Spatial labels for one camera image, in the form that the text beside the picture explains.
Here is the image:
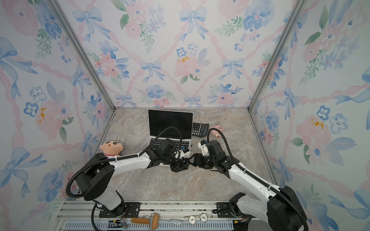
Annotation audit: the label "wooden handle roller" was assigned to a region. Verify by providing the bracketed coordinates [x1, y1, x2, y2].
[131, 213, 160, 231]

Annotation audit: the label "plush doll pink striped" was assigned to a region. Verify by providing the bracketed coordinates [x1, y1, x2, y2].
[99, 141, 123, 158]

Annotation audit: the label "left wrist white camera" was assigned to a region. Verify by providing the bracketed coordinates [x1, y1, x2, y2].
[180, 145, 191, 158]

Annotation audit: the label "white round knob left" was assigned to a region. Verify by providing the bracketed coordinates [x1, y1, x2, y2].
[188, 216, 197, 225]

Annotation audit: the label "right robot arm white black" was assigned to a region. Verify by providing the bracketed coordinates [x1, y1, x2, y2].
[192, 140, 309, 231]

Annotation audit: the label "white round knob right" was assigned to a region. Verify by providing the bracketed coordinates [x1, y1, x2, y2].
[199, 213, 208, 222]

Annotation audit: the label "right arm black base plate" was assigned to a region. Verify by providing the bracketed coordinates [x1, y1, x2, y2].
[212, 202, 253, 219]

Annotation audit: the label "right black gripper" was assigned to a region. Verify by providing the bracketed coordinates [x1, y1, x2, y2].
[186, 152, 217, 168]

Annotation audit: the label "silver laptop black screen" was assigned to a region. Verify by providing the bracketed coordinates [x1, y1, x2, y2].
[148, 109, 193, 157]

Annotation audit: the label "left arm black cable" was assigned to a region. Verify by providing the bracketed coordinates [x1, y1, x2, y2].
[66, 126, 183, 231]

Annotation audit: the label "black calculator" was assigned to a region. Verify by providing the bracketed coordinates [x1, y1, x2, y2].
[192, 123, 209, 138]

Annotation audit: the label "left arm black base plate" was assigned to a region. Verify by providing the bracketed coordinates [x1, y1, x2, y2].
[99, 202, 141, 218]

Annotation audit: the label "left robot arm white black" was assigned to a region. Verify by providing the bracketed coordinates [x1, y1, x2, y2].
[66, 139, 190, 217]

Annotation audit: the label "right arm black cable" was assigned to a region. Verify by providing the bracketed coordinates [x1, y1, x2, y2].
[214, 127, 309, 231]

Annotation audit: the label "aluminium front rail frame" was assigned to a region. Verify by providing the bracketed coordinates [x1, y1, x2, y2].
[54, 200, 301, 231]

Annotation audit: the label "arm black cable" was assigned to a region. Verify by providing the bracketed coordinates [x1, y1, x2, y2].
[66, 126, 183, 231]
[214, 127, 309, 231]

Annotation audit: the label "pink small toy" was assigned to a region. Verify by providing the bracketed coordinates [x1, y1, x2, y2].
[210, 124, 224, 138]

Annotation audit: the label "white round knob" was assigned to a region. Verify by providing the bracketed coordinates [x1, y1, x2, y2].
[188, 216, 197, 225]
[199, 213, 208, 222]

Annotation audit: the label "small electronics board wires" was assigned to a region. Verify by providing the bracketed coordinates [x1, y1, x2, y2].
[108, 218, 128, 231]

